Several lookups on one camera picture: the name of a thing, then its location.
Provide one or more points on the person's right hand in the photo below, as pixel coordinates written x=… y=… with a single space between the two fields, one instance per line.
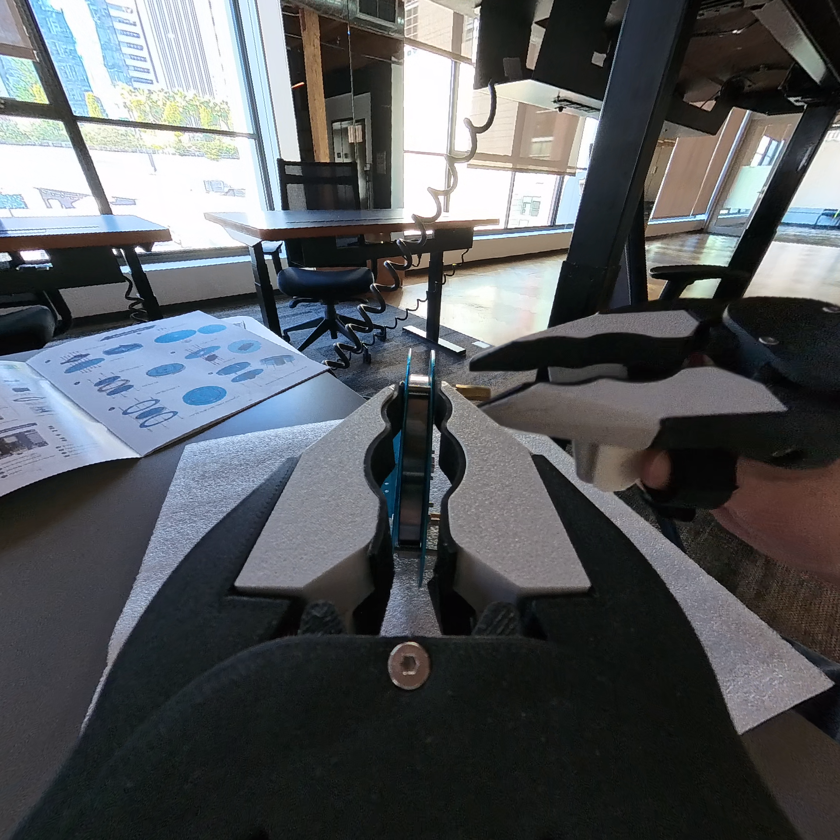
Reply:
x=794 y=518

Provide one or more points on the white foam sheet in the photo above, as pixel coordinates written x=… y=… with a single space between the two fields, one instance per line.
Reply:
x=197 y=499

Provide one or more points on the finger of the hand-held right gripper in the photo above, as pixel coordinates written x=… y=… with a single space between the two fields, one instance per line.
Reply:
x=623 y=328
x=623 y=407

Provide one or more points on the blue round metal base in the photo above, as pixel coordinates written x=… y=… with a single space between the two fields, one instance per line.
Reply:
x=415 y=472

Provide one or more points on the dark grey desk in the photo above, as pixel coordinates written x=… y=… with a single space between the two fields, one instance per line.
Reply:
x=59 y=558

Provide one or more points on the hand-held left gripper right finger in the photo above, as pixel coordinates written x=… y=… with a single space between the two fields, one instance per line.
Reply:
x=518 y=525

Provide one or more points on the black office chair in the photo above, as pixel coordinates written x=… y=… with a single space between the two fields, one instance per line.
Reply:
x=695 y=275

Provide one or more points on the black saddle stool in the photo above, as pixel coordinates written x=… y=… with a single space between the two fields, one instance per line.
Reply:
x=325 y=282
x=23 y=328

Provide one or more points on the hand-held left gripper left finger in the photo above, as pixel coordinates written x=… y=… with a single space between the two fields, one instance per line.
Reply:
x=308 y=525

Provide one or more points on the black mesh-back chair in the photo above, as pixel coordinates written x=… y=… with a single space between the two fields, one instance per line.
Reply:
x=318 y=185

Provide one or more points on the wooden pillar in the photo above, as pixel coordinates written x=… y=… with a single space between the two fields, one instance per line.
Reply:
x=315 y=85

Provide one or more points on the wide glass window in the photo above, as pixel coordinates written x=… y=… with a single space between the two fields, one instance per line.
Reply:
x=492 y=190

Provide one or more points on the black-framed grid window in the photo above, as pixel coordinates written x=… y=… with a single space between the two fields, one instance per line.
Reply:
x=131 y=98

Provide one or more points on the open instruction booklet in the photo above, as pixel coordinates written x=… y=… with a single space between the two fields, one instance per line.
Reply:
x=131 y=394

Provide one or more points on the person's dark pants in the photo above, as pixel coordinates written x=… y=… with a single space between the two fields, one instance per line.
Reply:
x=820 y=663

